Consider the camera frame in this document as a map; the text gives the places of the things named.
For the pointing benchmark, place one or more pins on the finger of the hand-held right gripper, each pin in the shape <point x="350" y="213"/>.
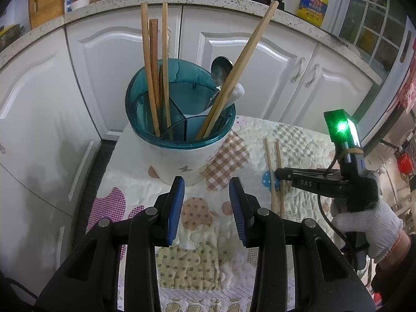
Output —
<point x="305" y="182"/>

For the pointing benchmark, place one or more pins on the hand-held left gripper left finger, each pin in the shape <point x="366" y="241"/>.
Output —
<point x="172" y="214"/>

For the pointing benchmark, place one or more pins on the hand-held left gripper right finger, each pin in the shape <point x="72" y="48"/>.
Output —
<point x="239" y="217"/>

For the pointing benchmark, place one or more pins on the light wooden chopstick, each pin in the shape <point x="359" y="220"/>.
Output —
<point x="244" y="62"/>
<point x="149" y="71"/>
<point x="268" y="156"/>
<point x="238" y="61"/>
<point x="165" y="55"/>

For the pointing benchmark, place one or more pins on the floral white utensil holder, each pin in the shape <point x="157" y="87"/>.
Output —
<point x="182" y="165"/>

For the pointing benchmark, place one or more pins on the white plastic spoon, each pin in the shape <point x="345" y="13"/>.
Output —
<point x="235" y="92"/>

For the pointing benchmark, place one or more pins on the dark brown wooden chopstick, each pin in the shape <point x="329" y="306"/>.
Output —
<point x="161" y="84"/>
<point x="154" y="45"/>

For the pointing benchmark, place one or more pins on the metal spoon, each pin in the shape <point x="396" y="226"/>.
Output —
<point x="221" y="68"/>

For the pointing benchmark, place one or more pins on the person's right forearm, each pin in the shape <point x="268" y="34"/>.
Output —
<point x="396" y="260"/>

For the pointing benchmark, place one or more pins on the person's right hand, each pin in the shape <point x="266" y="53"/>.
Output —
<point x="373" y="230"/>

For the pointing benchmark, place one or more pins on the patchwork quilt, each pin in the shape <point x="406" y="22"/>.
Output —
<point x="201" y="266"/>

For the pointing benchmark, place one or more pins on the white cabinet door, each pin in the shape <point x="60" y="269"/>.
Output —
<point x="107" y="71"/>
<point x="39" y="120"/>
<point x="334" y="84"/>
<point x="260" y="71"/>

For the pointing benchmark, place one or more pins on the glass pane door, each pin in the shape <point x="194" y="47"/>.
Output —
<point x="373" y="22"/>

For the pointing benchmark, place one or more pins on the yellow oil bottle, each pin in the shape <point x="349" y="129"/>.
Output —
<point x="312" y="5"/>

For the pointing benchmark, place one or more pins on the speckled kitchen countertop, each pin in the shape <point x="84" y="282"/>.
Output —
<point x="227" y="9"/>

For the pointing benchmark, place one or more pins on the white bowl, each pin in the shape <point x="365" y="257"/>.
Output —
<point x="80" y="4"/>

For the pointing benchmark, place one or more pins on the wooden cutting board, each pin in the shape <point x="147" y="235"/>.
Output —
<point x="53" y="0"/>

